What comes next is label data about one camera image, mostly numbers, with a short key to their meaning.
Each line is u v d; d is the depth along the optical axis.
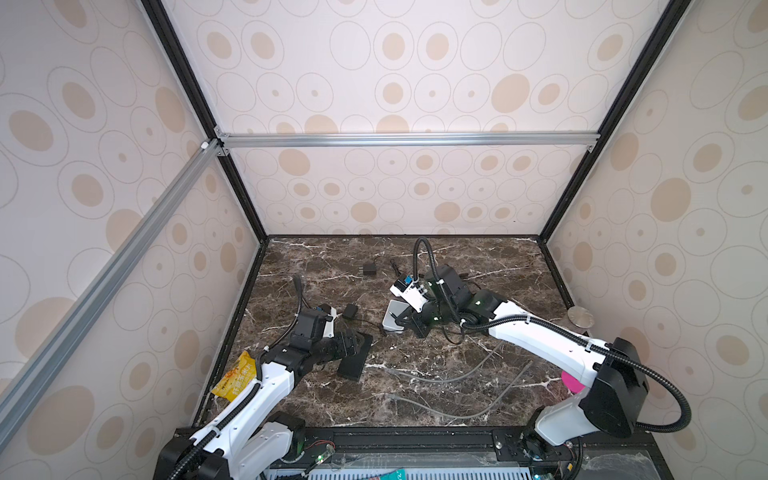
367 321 0.97
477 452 0.73
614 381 0.41
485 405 0.81
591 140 0.91
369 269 1.11
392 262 1.13
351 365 0.85
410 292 0.68
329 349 0.70
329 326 0.74
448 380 0.85
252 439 0.56
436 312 0.65
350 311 0.97
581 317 0.81
